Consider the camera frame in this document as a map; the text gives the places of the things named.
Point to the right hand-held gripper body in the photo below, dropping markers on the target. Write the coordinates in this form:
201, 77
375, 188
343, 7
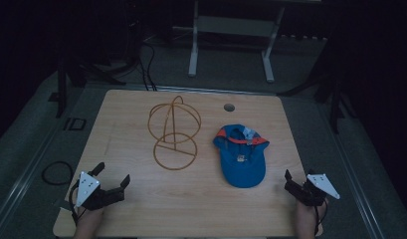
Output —
312, 192

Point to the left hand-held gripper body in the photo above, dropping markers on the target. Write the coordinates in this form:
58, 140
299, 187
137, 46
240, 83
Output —
91, 195

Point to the person's left hand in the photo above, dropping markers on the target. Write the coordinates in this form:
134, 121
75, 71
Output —
89, 221

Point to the person's right hand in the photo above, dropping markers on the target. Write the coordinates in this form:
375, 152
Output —
306, 219

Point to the black tripod stand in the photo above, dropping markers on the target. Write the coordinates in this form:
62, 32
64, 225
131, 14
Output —
335, 109
61, 96

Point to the black rectangular floor bracket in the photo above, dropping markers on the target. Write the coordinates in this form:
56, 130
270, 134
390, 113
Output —
75, 119

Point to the white metal frame stand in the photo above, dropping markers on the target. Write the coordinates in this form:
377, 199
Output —
193, 49

